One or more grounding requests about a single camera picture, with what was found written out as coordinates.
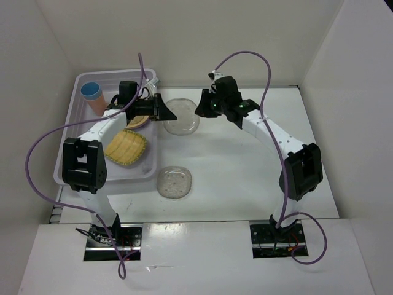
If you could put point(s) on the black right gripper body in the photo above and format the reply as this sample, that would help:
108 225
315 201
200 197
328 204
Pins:
219 105

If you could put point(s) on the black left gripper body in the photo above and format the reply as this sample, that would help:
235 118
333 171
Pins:
144 107

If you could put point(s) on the yellow plastic plate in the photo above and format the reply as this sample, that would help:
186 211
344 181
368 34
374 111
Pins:
137 122

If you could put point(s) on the clear glass dish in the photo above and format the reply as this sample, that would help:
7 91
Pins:
187 121
174 182

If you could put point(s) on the woven bamboo tray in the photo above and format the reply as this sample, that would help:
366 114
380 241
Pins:
126 147

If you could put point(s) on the pink plastic cup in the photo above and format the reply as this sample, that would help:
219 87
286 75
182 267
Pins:
97 103

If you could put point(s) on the blue plastic cup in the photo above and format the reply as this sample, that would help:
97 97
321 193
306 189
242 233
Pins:
91 91

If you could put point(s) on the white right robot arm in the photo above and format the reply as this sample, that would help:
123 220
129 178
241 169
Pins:
301 164

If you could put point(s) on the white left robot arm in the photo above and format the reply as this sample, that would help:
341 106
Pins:
84 158

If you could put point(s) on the translucent plastic bin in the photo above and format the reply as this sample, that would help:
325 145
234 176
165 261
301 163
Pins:
83 124

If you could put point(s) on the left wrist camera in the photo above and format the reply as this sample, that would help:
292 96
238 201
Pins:
151 85

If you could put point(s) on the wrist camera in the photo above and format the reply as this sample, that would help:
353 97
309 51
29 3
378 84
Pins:
214 75
151 85

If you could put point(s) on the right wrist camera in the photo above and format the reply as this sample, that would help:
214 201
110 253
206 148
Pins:
214 75

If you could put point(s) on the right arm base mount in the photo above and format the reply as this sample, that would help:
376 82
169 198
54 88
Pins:
266 245

